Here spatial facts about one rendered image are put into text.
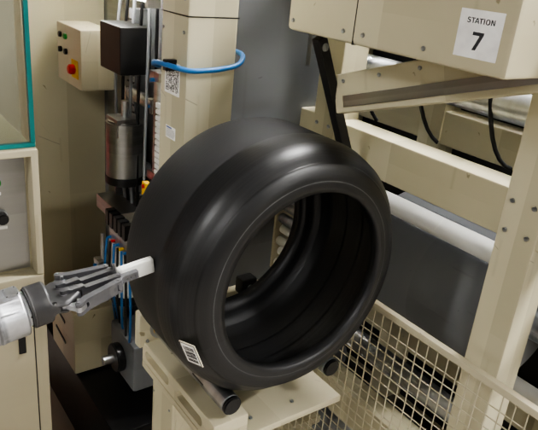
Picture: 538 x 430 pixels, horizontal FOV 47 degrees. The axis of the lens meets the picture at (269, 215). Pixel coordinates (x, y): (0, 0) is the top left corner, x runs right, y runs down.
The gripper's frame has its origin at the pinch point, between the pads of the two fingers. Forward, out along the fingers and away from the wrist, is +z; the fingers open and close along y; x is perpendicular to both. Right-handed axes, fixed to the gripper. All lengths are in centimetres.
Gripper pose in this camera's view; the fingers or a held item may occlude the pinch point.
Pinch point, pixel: (135, 270)
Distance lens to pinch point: 119.3
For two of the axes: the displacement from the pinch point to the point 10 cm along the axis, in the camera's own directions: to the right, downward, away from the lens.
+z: 8.2, -2.9, 5.0
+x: 0.3, 8.9, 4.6
